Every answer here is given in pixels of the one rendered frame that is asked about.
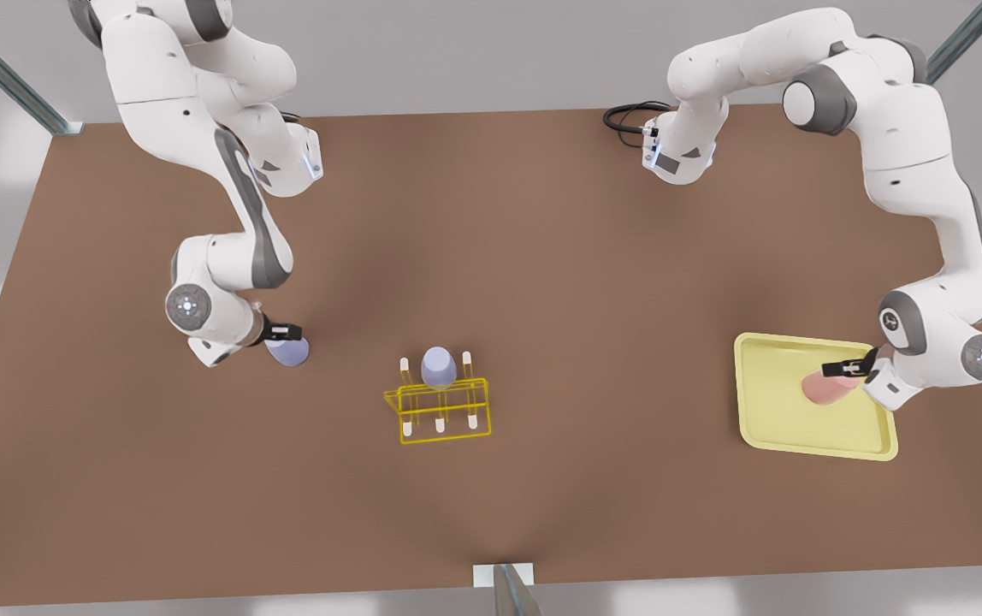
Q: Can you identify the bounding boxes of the pink cup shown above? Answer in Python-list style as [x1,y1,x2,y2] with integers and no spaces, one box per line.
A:
[802,370,861,406]

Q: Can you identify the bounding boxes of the silver frame post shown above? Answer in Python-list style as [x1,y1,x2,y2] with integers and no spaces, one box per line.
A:
[473,563,543,616]
[0,12,84,136]
[926,0,982,85]

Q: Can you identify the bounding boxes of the yellow wire cup rack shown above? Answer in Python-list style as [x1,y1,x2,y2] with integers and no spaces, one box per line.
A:
[383,351,492,446]

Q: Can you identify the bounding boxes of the pale yellow tray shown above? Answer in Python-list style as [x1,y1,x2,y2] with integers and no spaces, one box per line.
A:
[733,333,899,462]

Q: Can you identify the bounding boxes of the lavender cup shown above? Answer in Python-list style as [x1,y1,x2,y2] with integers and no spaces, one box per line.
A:
[421,346,458,392]
[266,336,311,368]

